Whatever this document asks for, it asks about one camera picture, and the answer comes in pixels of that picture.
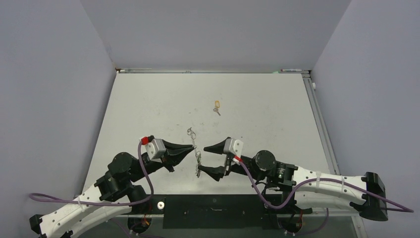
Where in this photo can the silver key with yellow tag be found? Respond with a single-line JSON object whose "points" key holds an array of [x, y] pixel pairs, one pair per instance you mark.
{"points": [[216, 110]]}

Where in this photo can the large metal keyring organizer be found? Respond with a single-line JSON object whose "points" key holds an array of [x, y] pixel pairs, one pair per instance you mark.
{"points": [[197, 152]]}

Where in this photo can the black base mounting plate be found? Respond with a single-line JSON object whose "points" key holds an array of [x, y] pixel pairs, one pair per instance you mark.
{"points": [[229, 211]]}

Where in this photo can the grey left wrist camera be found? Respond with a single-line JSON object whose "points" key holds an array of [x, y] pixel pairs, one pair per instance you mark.
{"points": [[155, 149]]}

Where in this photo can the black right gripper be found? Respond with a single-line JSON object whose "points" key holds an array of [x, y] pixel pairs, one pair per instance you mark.
{"points": [[217, 171]]}

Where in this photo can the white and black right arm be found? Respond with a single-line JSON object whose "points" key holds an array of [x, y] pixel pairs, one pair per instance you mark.
{"points": [[302, 188]]}

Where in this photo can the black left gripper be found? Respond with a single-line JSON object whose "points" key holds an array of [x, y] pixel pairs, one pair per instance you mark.
{"points": [[175, 153]]}

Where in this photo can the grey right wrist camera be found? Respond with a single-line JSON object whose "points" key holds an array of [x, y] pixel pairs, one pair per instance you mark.
{"points": [[233, 146]]}

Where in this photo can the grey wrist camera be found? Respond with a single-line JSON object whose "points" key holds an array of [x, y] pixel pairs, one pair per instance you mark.
{"points": [[155, 149], [233, 146]]}

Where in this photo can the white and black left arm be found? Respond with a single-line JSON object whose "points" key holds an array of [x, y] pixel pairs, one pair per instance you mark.
{"points": [[125, 187]]}

